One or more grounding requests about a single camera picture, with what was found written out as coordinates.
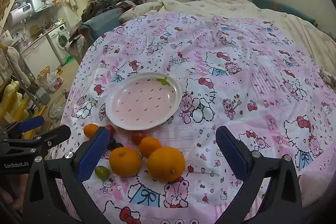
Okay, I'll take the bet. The yellow wooden rack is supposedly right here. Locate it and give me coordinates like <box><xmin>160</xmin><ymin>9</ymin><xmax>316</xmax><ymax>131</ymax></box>
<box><xmin>0</xmin><ymin>80</ymin><xmax>48</xmax><ymax>136</ymax></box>

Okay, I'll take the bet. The green cherry tomato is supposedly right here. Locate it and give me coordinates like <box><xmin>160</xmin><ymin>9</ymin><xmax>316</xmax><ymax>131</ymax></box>
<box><xmin>94</xmin><ymin>165</ymin><xmax>110</xmax><ymax>178</ymax></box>

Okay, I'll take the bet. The small tangerine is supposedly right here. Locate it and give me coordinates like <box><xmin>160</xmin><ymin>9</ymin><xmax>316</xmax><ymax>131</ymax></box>
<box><xmin>83</xmin><ymin>123</ymin><xmax>100</xmax><ymax>139</ymax></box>

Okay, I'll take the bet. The teal cushion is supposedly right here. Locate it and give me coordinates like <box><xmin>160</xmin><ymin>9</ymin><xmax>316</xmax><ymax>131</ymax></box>
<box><xmin>252</xmin><ymin>0</ymin><xmax>319</xmax><ymax>28</ymax></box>

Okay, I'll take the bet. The white washing machine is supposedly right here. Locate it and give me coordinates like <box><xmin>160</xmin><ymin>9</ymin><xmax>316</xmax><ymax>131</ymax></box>
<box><xmin>47</xmin><ymin>24</ymin><xmax>72</xmax><ymax>65</ymax></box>

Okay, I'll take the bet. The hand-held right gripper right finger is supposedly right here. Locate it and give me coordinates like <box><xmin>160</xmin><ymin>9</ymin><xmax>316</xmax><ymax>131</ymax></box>
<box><xmin>215</xmin><ymin>126</ymin><xmax>302</xmax><ymax>224</ymax></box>

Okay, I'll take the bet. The white plate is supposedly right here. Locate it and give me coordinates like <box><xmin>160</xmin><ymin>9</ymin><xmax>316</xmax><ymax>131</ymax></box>
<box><xmin>105</xmin><ymin>72</ymin><xmax>182</xmax><ymax>130</ymax></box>

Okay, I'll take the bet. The white plastic bag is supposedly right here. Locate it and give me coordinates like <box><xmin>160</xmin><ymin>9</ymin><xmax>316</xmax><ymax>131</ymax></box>
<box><xmin>47</xmin><ymin>70</ymin><xmax>64</xmax><ymax>92</ymax></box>

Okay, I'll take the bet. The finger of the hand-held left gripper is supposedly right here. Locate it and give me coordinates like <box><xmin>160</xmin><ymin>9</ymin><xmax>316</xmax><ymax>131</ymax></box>
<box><xmin>35</xmin><ymin>124</ymin><xmax>72</xmax><ymax>152</ymax></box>
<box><xmin>0</xmin><ymin>116</ymin><xmax>45</xmax><ymax>139</ymax></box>

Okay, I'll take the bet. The kitchen counter cabinet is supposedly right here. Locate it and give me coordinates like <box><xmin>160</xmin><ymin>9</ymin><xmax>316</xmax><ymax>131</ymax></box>
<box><xmin>18</xmin><ymin>36</ymin><xmax>62</xmax><ymax>77</ymax></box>

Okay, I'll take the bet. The pink cartoon printed sheet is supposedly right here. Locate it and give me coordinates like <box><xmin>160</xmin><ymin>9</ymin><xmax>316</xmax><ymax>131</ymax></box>
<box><xmin>49</xmin><ymin>12</ymin><xmax>334</xmax><ymax>224</ymax></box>

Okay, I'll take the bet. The large orange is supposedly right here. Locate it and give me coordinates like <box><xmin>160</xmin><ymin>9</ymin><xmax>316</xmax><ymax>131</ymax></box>
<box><xmin>146</xmin><ymin>147</ymin><xmax>186</xmax><ymax>182</ymax></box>

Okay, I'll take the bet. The clear plastic container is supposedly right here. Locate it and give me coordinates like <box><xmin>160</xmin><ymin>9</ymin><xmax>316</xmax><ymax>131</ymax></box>
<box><xmin>48</xmin><ymin>94</ymin><xmax>69</xmax><ymax>122</ymax></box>

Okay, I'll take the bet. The pile of dark clothes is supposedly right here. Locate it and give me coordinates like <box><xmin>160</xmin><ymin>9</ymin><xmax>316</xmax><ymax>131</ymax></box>
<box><xmin>81</xmin><ymin>0</ymin><xmax>147</xmax><ymax>22</ymax></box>

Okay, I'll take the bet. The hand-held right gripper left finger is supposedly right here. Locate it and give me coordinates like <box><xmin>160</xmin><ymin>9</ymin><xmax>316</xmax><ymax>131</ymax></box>
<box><xmin>22</xmin><ymin>127</ymin><xmax>111</xmax><ymax>224</ymax></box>

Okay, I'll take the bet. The white water heater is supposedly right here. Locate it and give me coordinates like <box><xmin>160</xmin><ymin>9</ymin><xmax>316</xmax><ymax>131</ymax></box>
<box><xmin>7</xmin><ymin>2</ymin><xmax>33</xmax><ymax>28</ymax></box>

